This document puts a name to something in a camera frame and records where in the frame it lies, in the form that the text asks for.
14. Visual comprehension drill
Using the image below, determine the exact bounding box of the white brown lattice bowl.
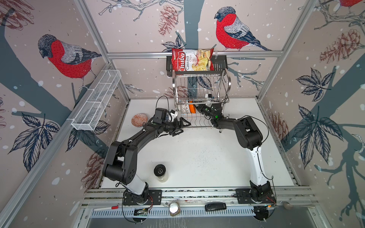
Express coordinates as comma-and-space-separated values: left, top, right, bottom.
178, 104, 187, 114

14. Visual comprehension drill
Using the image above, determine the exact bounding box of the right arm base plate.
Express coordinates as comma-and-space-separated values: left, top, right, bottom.
233, 188, 277, 204

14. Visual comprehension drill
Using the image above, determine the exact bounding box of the green patterned bowl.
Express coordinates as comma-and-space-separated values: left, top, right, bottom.
185, 104, 191, 114

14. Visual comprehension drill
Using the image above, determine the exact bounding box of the orange plastic bowl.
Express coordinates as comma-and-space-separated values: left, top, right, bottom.
189, 101, 196, 114

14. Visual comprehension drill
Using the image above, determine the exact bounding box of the steel two-tier dish rack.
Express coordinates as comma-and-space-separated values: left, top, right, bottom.
172, 69, 231, 128

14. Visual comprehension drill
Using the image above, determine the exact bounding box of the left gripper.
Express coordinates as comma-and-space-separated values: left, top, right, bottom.
162, 117, 191, 136

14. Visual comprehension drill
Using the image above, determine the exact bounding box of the round silver object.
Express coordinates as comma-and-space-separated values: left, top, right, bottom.
168, 201, 181, 216

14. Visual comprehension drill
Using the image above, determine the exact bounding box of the white wire wall basket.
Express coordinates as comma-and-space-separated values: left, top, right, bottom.
71, 69, 121, 131

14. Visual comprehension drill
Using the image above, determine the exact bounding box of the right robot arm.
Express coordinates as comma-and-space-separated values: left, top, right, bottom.
195, 104, 276, 204

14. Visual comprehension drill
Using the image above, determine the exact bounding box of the black lidded glass jar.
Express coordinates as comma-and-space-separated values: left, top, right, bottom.
154, 164, 168, 183

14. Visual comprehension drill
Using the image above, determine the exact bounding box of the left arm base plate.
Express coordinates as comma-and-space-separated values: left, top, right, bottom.
122, 190, 162, 206

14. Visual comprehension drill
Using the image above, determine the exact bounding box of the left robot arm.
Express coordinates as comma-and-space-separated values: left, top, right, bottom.
102, 108, 191, 204

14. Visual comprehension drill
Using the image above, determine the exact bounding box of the red patterned bowl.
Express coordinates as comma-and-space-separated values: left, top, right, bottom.
131, 113, 148, 127

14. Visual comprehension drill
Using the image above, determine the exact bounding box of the black remote device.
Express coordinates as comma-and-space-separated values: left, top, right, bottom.
204, 202, 227, 212

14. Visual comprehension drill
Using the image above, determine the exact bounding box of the red cassava chips bag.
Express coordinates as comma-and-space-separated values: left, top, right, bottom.
172, 48, 214, 72

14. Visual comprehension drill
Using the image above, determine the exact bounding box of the black wall basket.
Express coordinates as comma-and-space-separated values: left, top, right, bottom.
166, 55, 228, 77

